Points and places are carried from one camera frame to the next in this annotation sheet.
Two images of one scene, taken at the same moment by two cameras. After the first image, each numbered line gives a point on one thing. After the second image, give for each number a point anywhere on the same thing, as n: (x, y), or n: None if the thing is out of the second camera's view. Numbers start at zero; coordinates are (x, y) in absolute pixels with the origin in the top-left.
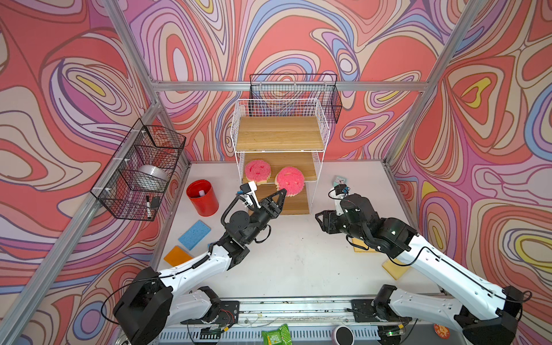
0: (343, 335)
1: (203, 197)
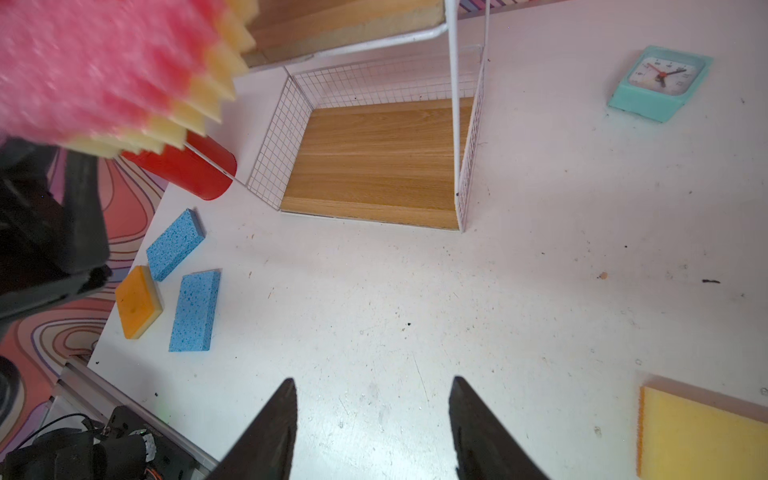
0: None
1: (200, 167)
